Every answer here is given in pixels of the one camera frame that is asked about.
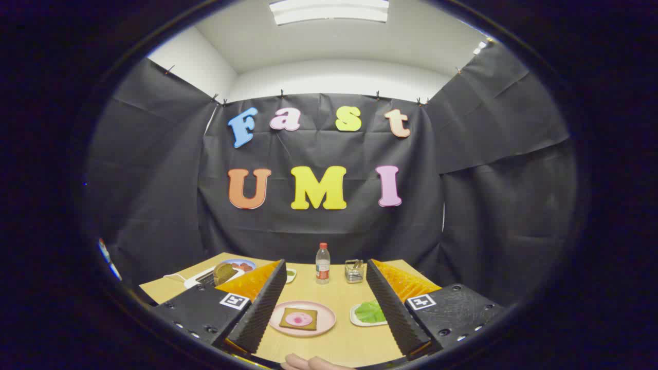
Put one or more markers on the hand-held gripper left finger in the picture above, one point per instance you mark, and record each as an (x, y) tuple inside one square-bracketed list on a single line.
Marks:
[(262, 313)]

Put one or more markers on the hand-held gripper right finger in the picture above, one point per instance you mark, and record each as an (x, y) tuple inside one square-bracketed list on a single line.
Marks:
[(393, 316)]

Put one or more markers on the green lettuce leaf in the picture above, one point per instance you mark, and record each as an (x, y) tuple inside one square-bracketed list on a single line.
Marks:
[(370, 312)]

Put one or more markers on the brown bread slice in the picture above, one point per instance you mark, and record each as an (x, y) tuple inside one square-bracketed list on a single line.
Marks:
[(223, 273)]

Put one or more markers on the toast slice with ham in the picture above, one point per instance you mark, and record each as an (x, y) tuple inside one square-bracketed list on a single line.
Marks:
[(288, 324)]

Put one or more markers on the white square plate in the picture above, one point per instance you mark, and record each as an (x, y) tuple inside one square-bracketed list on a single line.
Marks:
[(354, 317)]

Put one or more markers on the white divided dish with beans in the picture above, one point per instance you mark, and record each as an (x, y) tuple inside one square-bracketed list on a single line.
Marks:
[(290, 276)]

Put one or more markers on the red tomato and meat slices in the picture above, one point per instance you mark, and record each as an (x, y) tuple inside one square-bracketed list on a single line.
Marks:
[(241, 266)]

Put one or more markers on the blue round plate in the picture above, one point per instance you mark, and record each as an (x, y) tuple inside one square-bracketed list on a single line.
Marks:
[(249, 262)]

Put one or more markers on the pink round plate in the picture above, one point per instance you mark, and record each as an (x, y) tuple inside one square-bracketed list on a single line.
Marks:
[(326, 318)]

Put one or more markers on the white toaster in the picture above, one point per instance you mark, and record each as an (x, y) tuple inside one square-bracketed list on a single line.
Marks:
[(198, 280)]

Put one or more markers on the clear water bottle red cap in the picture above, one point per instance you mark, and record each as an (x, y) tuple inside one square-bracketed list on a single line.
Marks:
[(323, 267)]

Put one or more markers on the small colourful object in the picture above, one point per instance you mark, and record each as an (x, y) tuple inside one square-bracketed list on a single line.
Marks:
[(105, 254)]

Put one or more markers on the small ceiling light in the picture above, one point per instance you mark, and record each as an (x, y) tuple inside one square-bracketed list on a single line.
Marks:
[(480, 48)]

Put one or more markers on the long ceiling light panel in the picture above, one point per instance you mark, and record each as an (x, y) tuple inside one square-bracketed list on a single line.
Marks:
[(329, 11)]

